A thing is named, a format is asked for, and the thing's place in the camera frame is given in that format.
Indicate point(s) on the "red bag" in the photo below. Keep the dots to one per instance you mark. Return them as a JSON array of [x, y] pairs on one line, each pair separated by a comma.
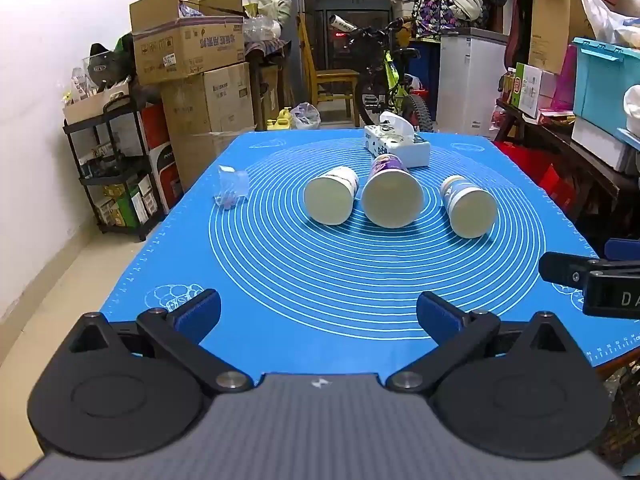
[[540, 170]]

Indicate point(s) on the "white green carton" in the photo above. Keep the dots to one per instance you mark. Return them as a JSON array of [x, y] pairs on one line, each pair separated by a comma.
[[527, 90]]

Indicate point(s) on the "tall cardboard box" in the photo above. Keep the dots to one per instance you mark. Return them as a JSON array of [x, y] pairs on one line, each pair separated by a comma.
[[552, 25]]

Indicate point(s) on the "blue silicone baking mat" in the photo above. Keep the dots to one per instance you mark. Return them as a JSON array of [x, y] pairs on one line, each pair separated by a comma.
[[320, 270]]

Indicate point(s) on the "floral fabric bag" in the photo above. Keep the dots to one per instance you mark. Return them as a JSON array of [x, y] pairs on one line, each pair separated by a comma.
[[432, 10]]

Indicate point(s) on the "red white appliance box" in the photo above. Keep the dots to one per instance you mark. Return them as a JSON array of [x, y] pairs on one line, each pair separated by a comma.
[[162, 160]]

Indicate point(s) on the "white tissue box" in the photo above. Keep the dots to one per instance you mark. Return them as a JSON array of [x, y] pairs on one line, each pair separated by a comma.
[[400, 147]]

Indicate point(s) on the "large cardboard box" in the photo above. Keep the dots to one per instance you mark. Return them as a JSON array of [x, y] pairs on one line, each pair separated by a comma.
[[210, 97], [205, 157]]

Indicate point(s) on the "white blue print paper cup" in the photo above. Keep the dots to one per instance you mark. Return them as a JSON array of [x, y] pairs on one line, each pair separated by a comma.
[[470, 212]]

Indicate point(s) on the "shallow cardboard tray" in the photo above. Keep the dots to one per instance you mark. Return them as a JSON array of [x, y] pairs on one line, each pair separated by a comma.
[[92, 105]]

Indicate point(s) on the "white chest freezer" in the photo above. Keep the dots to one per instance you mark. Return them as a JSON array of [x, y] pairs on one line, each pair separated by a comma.
[[470, 85]]

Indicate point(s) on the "black shelf cart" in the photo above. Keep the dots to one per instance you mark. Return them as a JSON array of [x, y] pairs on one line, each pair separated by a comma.
[[120, 180]]

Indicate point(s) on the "dark wooden side table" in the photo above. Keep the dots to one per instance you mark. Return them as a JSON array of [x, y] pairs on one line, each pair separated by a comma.
[[575, 160]]

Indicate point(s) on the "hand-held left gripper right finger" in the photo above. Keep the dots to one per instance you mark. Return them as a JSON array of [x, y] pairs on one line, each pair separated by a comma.
[[439, 314]]

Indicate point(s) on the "clear plastic bag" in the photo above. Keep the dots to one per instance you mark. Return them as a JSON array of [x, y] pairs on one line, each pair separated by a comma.
[[231, 187]]

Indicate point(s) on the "open cardboard box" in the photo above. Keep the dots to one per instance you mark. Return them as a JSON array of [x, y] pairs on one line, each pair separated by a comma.
[[187, 45]]

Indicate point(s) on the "black helmet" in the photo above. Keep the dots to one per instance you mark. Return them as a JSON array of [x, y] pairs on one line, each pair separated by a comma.
[[110, 67]]

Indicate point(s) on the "yellow plastic jug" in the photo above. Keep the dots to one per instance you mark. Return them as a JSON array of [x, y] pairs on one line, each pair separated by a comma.
[[280, 121]]

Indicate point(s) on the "green black bicycle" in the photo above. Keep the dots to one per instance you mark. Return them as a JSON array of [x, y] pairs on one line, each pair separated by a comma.
[[390, 75]]

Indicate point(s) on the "purple print paper cup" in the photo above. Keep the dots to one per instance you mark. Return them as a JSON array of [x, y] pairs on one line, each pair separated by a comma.
[[392, 200]]

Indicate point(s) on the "large white plastic bag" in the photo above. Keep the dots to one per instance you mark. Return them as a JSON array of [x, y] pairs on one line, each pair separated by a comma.
[[607, 20]]

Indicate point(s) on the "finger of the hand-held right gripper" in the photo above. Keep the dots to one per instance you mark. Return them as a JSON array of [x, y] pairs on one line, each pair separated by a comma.
[[567, 270]]

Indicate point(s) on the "wooden chair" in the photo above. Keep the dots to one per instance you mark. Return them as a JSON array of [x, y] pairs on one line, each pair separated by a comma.
[[330, 77]]

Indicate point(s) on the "teal plastic storage box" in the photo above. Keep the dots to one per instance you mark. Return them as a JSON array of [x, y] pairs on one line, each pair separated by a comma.
[[605, 85]]

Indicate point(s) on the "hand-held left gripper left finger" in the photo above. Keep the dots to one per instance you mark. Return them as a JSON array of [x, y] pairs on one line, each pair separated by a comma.
[[199, 314]]

